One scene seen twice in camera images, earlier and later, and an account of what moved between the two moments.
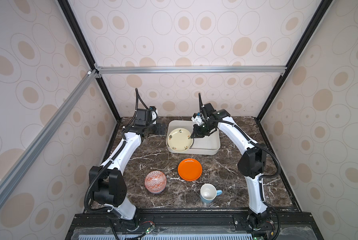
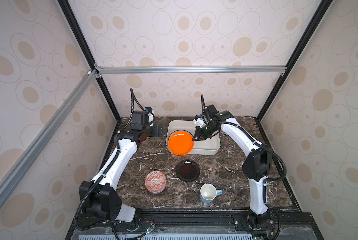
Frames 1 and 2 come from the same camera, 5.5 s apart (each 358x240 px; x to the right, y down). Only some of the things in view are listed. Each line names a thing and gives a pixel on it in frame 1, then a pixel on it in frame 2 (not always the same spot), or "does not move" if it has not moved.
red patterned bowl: (155, 181) does not move
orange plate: (190, 169) to (180, 143)
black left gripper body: (155, 129) does not move
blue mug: (208, 192) does not move
